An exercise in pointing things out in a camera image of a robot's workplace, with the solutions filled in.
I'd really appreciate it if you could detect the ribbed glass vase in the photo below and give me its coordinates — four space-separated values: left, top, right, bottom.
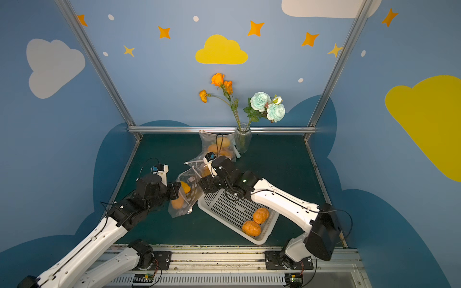
234 123 252 154

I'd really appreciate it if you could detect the clear zipper bag pink zipper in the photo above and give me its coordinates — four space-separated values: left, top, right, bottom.
199 130 237 162

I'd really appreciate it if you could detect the yellow orange potato basket right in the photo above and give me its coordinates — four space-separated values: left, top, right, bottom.
180 181 191 194

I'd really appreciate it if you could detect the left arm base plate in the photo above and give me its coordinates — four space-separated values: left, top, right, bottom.
132 251 172 271

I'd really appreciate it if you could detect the right aluminium frame post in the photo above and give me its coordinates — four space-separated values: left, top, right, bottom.
303 0 375 144

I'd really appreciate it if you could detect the wrinkled orange potato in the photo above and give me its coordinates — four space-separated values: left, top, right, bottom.
242 221 262 237
253 208 270 224

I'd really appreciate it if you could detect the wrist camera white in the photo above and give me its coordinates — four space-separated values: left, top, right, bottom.
204 152 217 178
151 164 169 185

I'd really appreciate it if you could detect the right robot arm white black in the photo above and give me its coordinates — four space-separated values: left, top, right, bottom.
199 152 341 262

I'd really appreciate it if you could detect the large orange potato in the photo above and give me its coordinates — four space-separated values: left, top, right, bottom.
206 144 219 155

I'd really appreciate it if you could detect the white perforated plastic basket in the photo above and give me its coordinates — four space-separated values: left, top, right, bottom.
198 189 279 245

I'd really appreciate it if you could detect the front aluminium rail bed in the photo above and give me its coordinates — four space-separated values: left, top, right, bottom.
61 244 372 288

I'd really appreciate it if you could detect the mint artificial rose stem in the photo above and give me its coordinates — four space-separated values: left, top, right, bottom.
244 92 286 127

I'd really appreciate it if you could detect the orange artificial flower stem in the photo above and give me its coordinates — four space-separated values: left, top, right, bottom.
199 73 241 129

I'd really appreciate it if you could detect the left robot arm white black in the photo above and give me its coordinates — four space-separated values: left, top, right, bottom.
18 172 182 288

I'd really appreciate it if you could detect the right controller board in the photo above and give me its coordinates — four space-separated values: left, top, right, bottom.
284 274 304 288

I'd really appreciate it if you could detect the aluminium frame post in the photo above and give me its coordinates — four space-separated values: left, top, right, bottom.
303 0 375 144
55 0 136 127

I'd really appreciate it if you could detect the spare clear zipper bag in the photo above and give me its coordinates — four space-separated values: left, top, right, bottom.
184 157 211 178

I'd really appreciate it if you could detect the controller board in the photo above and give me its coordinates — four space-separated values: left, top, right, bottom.
132 274 156 286
284 274 304 288

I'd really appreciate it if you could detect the light blue toy trowel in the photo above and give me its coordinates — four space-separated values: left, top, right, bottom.
234 146 241 158

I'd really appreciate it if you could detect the left aluminium frame post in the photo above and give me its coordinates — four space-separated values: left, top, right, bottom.
55 0 136 127

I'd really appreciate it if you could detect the left controller board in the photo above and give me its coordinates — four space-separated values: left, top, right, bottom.
132 274 156 286

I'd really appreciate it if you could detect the wrinkled orange potato bottom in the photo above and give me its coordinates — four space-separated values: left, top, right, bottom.
242 221 262 237

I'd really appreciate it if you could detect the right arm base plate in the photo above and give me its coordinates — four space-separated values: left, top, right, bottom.
264 251 314 271

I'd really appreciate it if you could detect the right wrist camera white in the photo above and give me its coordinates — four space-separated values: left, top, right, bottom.
204 152 217 178

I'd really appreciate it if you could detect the yellow green potato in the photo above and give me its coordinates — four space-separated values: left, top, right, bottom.
216 136 231 149

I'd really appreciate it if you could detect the aluminium back frame rail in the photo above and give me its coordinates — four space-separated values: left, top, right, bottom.
128 126 316 134

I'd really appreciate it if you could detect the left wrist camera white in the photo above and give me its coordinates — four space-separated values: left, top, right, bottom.
151 164 169 185

